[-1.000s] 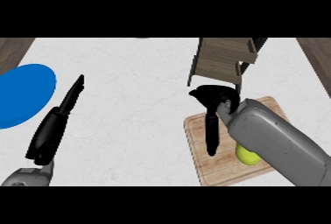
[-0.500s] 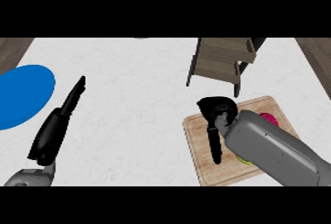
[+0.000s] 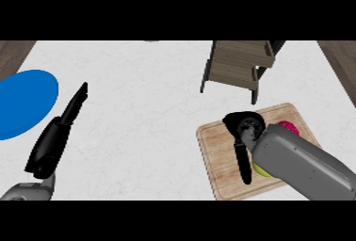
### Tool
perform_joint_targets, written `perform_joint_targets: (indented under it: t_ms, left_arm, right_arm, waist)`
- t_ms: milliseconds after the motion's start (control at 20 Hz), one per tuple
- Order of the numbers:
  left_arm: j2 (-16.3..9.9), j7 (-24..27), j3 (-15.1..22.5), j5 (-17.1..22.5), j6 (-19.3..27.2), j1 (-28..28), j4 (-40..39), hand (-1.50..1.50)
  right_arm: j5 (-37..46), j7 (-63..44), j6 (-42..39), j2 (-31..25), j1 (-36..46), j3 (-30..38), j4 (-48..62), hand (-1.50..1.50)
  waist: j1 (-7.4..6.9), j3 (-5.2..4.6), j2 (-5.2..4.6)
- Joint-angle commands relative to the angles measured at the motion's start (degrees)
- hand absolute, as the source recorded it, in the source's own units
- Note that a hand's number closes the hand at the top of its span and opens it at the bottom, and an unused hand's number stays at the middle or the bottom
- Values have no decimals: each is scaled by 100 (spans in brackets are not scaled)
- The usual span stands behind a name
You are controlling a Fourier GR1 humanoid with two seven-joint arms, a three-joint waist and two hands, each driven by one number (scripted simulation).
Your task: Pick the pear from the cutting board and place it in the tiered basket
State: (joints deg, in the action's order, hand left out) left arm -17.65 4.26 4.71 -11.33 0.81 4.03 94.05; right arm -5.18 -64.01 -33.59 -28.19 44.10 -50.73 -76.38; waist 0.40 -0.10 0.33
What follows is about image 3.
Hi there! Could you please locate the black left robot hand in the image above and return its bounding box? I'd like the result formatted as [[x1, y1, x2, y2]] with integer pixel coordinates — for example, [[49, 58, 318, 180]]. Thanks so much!
[[24, 81, 89, 180]]

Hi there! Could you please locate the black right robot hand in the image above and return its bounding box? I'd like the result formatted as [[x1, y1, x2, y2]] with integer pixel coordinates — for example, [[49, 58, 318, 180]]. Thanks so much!
[[222, 110, 268, 185]]

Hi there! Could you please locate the wooden cutting board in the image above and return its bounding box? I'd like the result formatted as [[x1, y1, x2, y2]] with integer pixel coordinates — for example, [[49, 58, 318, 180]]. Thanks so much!
[[195, 102, 322, 201]]

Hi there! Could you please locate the yellow-green pear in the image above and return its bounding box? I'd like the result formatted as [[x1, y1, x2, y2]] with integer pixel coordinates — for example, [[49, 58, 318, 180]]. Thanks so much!
[[251, 162, 274, 178]]

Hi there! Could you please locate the wooden tiered basket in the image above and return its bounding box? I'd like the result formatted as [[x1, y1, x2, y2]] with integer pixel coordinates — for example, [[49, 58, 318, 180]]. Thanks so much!
[[200, 40, 288, 106]]

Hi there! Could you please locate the magenta round fruit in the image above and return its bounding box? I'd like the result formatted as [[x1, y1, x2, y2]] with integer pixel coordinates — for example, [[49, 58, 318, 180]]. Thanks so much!
[[276, 120, 302, 137]]

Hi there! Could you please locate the blue round plate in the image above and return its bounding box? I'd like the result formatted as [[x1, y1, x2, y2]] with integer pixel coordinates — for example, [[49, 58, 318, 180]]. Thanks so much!
[[0, 69, 59, 141]]

